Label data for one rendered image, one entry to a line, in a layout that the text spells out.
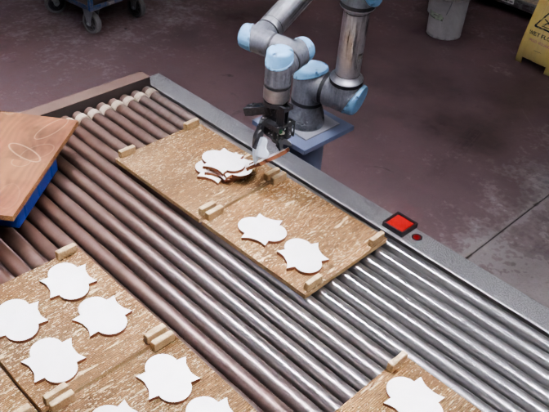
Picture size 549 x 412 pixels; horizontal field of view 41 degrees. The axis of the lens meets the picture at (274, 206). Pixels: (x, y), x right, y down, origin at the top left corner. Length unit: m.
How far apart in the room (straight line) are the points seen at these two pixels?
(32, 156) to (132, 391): 0.85
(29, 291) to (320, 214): 0.85
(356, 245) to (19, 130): 1.08
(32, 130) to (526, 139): 3.14
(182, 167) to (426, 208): 1.83
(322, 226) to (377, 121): 2.47
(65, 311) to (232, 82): 3.14
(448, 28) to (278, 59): 3.82
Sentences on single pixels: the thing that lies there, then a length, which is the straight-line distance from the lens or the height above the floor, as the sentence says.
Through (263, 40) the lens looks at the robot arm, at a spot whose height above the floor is 1.38.
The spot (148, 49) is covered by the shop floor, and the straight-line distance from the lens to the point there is 5.26.
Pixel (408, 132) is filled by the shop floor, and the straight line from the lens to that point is 4.51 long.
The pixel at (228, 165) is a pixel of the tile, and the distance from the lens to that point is 2.29.
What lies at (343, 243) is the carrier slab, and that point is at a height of 0.94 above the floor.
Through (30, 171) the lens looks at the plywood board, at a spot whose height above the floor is 1.04.
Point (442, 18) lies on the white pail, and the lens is 5.72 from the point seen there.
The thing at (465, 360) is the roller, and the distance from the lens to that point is 1.90.
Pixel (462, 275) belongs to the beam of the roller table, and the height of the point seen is 0.91.
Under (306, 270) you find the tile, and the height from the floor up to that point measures 0.95.
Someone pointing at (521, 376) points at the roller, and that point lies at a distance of 1.91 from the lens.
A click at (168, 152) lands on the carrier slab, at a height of 0.94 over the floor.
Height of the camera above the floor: 2.27
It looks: 37 degrees down
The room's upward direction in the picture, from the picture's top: 5 degrees clockwise
